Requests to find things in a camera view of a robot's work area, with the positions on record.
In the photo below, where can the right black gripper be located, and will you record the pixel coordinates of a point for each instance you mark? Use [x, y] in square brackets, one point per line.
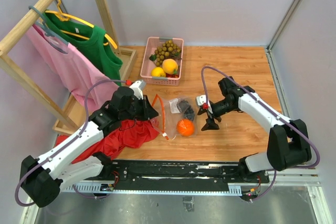
[210, 124]

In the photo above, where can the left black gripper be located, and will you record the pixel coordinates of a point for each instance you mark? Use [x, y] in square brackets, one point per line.
[148, 112]

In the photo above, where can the orange fake orange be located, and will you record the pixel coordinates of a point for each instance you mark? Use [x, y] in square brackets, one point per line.
[185, 127]

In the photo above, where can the dark blueberry cluster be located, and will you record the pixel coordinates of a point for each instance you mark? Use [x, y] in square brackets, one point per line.
[186, 109]

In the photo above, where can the clear zip bag orange seal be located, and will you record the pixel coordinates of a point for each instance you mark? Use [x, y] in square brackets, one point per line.
[169, 116]

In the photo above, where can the yellow fake lemon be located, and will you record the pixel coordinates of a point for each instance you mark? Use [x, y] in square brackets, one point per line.
[158, 72]

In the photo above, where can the small yellow fake fruit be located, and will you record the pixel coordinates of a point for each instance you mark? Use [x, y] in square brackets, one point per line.
[170, 66]

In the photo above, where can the brown longan fruit bunch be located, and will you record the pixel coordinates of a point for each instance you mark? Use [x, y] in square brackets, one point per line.
[167, 50]

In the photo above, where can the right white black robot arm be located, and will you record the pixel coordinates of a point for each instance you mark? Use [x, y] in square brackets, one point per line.
[288, 145]

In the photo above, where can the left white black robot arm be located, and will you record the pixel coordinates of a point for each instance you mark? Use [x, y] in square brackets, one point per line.
[43, 178]

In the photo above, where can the green fake leaf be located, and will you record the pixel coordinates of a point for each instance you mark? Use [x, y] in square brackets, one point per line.
[153, 57]

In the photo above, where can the red cloth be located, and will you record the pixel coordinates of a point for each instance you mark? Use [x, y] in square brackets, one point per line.
[132, 134]

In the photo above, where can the pink plastic basket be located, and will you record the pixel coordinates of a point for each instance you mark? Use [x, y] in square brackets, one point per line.
[148, 65]

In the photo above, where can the pink shirt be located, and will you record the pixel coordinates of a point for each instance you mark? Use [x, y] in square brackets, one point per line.
[77, 73]

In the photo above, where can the wooden clothes rack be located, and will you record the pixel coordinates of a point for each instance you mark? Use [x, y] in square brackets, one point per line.
[72, 116]

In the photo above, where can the green shirt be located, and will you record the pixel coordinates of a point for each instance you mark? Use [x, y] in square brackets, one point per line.
[90, 41]

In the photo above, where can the grey clothes hanger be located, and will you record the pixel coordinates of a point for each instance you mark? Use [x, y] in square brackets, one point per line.
[50, 32]

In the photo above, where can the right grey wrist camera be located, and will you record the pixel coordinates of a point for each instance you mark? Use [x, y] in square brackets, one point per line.
[200, 100]

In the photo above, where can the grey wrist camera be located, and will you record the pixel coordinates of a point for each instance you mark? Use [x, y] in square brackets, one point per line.
[200, 100]
[137, 87]

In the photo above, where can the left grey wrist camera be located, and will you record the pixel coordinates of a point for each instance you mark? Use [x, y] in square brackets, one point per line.
[137, 87]

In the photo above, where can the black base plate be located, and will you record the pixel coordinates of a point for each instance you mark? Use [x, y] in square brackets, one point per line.
[178, 175]

